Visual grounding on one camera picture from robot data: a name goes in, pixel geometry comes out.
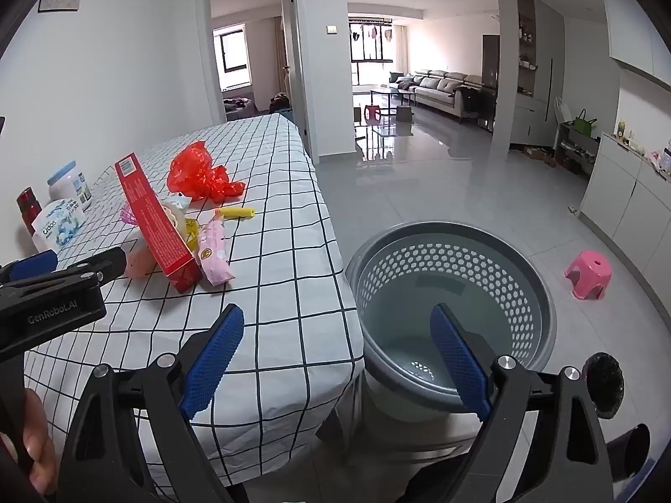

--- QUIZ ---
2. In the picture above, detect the checked bin with black liner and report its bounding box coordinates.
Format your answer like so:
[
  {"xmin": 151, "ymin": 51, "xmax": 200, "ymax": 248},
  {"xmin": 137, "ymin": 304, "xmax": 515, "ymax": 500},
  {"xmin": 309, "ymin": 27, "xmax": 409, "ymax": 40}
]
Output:
[{"xmin": 583, "ymin": 352, "xmax": 626, "ymax": 420}]

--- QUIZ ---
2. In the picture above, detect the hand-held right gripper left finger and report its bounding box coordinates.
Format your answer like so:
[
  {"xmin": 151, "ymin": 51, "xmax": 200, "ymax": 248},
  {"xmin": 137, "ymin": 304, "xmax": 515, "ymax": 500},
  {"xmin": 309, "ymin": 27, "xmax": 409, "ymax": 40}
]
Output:
[{"xmin": 55, "ymin": 304, "xmax": 247, "ymax": 503}]

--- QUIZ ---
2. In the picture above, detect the grey perforated laundry basket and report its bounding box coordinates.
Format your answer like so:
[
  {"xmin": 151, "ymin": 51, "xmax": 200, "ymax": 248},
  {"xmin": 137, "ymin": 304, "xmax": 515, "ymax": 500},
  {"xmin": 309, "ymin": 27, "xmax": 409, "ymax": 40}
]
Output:
[{"xmin": 345, "ymin": 221, "xmax": 557, "ymax": 415}]

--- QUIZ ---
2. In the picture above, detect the white checked tablecloth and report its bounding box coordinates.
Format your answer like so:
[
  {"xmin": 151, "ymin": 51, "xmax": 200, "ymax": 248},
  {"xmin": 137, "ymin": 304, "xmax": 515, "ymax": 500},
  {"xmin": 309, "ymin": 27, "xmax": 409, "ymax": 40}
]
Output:
[{"xmin": 23, "ymin": 114, "xmax": 366, "ymax": 488}]

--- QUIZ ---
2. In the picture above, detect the red cardboard box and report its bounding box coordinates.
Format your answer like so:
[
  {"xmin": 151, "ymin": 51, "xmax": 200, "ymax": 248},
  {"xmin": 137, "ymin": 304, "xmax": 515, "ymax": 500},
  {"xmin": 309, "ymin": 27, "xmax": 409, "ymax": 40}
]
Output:
[{"xmin": 114, "ymin": 152, "xmax": 203, "ymax": 295}]

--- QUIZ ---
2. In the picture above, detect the bedroom window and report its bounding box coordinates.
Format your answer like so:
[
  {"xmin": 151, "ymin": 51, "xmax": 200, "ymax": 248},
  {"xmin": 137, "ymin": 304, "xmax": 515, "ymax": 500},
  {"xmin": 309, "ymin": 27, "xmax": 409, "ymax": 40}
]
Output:
[{"xmin": 217, "ymin": 30, "xmax": 254, "ymax": 75}]

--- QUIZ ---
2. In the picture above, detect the pink plastic stool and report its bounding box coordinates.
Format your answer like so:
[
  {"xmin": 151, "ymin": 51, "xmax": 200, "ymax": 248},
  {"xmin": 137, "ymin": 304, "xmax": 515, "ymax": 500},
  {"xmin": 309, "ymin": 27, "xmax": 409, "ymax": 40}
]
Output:
[{"xmin": 564, "ymin": 250, "xmax": 612, "ymax": 301}]

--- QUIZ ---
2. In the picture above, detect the red plastic bag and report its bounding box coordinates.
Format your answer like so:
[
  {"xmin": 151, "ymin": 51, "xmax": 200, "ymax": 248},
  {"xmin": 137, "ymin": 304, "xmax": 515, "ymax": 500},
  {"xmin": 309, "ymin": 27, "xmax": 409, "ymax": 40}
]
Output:
[{"xmin": 167, "ymin": 141, "xmax": 247, "ymax": 204}]

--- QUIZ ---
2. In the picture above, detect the person's left hand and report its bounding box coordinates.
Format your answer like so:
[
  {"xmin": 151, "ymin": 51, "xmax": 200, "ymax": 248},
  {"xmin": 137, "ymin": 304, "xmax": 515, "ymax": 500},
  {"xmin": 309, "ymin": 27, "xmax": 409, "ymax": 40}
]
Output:
[{"xmin": 0, "ymin": 388, "xmax": 57, "ymax": 496}]

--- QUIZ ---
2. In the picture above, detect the dark coffee table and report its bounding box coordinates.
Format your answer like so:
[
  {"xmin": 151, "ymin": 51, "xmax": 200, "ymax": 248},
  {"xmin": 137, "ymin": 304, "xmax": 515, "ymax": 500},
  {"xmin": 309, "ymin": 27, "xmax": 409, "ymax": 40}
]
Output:
[{"xmin": 370, "ymin": 88, "xmax": 415, "ymax": 108}]

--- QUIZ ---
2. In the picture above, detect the dark rounded object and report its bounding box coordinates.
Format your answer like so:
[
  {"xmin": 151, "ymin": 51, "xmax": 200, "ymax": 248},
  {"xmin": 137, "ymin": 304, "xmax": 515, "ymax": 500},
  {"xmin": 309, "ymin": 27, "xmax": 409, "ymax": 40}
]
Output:
[{"xmin": 603, "ymin": 423, "xmax": 652, "ymax": 475}]

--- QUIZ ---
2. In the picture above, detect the white jar with blue lid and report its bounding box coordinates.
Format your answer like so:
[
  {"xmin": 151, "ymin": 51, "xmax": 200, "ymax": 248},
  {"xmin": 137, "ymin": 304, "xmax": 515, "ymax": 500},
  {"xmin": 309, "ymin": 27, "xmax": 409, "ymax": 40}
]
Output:
[{"xmin": 47, "ymin": 161, "xmax": 94, "ymax": 211}]

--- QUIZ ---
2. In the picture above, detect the shoe rack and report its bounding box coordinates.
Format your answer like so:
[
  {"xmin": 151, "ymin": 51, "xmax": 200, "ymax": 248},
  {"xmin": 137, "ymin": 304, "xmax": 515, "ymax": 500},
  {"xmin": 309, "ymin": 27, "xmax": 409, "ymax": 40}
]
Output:
[{"xmin": 553, "ymin": 122, "xmax": 601, "ymax": 179}]

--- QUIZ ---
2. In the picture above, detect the white bottle with blue print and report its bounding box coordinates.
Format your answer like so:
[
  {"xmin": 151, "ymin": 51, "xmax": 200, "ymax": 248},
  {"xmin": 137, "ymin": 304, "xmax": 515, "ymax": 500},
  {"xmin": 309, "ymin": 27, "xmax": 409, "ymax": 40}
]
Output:
[{"xmin": 31, "ymin": 198, "xmax": 87, "ymax": 253}]

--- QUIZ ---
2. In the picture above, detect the balcony window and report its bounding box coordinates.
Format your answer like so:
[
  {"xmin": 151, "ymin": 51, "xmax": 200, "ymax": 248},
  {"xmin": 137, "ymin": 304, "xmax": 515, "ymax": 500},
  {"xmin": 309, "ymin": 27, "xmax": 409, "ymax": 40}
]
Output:
[{"xmin": 349, "ymin": 18, "xmax": 396, "ymax": 86}]

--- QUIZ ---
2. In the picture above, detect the white paper bag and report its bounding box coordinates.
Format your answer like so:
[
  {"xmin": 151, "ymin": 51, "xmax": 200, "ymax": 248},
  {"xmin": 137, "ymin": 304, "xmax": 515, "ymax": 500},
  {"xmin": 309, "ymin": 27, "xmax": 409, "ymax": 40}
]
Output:
[{"xmin": 548, "ymin": 95, "xmax": 572, "ymax": 124}]

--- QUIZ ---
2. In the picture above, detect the pink packet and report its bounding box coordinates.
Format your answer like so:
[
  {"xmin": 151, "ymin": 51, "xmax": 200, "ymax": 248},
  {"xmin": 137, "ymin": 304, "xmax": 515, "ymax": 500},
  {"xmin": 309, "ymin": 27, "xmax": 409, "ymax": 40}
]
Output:
[{"xmin": 197, "ymin": 218, "xmax": 235, "ymax": 288}]

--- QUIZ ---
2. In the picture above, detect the green bag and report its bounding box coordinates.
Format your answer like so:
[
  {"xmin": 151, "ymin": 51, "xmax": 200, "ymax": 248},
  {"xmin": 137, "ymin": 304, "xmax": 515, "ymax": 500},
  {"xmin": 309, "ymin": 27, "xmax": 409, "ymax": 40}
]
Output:
[{"xmin": 572, "ymin": 109, "xmax": 598, "ymax": 137}]

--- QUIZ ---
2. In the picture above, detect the red bottle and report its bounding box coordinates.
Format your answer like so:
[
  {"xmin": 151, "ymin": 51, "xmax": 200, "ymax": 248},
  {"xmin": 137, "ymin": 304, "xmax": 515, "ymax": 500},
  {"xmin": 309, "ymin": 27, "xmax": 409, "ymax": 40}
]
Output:
[{"xmin": 16, "ymin": 187, "xmax": 43, "ymax": 236}]

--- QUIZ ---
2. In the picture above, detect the white low cabinet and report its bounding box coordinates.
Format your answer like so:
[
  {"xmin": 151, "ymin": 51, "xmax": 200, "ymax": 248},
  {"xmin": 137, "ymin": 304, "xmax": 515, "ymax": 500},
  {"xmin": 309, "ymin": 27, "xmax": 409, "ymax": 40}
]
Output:
[{"xmin": 579, "ymin": 132, "xmax": 671, "ymax": 284}]

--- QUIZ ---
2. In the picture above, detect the dark chair with clothes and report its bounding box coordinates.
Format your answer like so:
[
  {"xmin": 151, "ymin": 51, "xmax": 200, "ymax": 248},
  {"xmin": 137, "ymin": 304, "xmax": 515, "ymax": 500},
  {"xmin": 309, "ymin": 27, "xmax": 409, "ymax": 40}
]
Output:
[{"xmin": 453, "ymin": 85, "xmax": 496, "ymax": 129}]

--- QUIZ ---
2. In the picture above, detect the white wall cabinet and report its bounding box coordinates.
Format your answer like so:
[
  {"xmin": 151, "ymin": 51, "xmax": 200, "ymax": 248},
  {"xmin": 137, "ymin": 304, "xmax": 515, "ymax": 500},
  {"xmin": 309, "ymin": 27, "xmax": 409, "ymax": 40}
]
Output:
[{"xmin": 600, "ymin": 0, "xmax": 671, "ymax": 90}]

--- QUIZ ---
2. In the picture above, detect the white door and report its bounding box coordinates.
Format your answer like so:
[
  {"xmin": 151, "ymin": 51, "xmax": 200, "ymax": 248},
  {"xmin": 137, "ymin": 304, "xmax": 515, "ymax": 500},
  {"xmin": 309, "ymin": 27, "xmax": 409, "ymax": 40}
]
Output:
[{"xmin": 280, "ymin": 0, "xmax": 314, "ymax": 163}]

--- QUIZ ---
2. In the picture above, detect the tall shelf cabinet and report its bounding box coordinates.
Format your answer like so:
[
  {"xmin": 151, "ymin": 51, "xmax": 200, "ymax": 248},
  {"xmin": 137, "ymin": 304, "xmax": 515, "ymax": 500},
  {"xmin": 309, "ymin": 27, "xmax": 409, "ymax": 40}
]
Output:
[{"xmin": 511, "ymin": 0, "xmax": 564, "ymax": 150}]

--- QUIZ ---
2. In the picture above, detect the hanging laundry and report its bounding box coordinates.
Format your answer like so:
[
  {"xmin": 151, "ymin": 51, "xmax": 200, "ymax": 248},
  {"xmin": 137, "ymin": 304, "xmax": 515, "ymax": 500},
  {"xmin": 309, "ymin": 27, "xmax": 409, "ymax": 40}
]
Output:
[{"xmin": 350, "ymin": 22, "xmax": 394, "ymax": 43}]

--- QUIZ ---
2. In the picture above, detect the grey sofa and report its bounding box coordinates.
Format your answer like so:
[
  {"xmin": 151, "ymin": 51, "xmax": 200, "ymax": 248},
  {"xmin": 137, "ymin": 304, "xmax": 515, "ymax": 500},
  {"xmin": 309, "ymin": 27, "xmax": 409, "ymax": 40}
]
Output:
[{"xmin": 389, "ymin": 69, "xmax": 486, "ymax": 116}]

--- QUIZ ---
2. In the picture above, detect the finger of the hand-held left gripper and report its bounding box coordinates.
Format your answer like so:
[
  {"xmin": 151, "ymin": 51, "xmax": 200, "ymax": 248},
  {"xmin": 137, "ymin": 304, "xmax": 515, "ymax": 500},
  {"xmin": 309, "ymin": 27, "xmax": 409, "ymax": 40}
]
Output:
[
  {"xmin": 0, "ymin": 249, "xmax": 60, "ymax": 286},
  {"xmin": 47, "ymin": 246, "xmax": 128, "ymax": 290}
]

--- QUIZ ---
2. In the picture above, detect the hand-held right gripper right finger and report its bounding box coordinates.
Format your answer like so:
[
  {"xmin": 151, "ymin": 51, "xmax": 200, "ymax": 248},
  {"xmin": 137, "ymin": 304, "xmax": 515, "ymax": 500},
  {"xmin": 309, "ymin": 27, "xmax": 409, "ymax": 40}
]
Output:
[{"xmin": 430, "ymin": 304, "xmax": 614, "ymax": 503}]

